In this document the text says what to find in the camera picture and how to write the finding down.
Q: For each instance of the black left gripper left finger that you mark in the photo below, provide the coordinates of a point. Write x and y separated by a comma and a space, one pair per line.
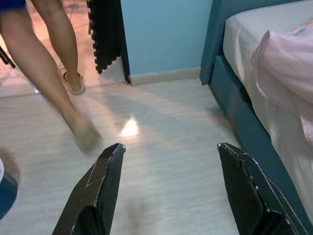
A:
97, 195

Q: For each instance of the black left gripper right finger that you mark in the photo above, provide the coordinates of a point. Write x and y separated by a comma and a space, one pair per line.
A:
249, 195

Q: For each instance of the pink patterned pillow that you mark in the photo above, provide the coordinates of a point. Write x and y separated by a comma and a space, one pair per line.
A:
286, 73

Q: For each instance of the beige slipper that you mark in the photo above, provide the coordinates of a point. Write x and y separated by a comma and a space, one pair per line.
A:
77, 89
89, 143

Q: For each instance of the blue plastic bucket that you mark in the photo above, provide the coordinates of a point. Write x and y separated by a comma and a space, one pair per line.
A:
7, 193

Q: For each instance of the white mattress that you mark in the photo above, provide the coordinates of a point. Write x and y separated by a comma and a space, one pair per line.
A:
239, 49

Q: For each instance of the black door jamb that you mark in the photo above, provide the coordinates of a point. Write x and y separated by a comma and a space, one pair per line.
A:
124, 49

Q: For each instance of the black foam puzzle mat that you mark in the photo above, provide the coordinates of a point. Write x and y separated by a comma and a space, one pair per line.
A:
105, 36

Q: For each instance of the person in blue shorts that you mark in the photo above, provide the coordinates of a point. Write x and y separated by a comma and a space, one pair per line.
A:
29, 49

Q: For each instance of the teal bed frame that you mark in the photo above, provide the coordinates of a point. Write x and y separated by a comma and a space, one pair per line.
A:
230, 93

